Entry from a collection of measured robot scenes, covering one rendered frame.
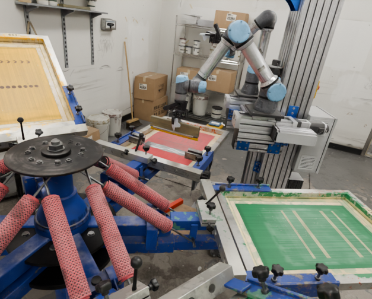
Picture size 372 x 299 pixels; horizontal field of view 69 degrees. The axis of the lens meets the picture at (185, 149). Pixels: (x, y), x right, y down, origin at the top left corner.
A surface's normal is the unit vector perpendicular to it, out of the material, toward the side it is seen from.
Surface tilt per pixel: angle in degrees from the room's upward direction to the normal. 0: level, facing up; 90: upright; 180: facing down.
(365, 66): 90
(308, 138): 90
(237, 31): 84
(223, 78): 89
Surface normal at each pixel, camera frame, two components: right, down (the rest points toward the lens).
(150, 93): -0.31, 0.38
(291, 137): -0.01, 0.43
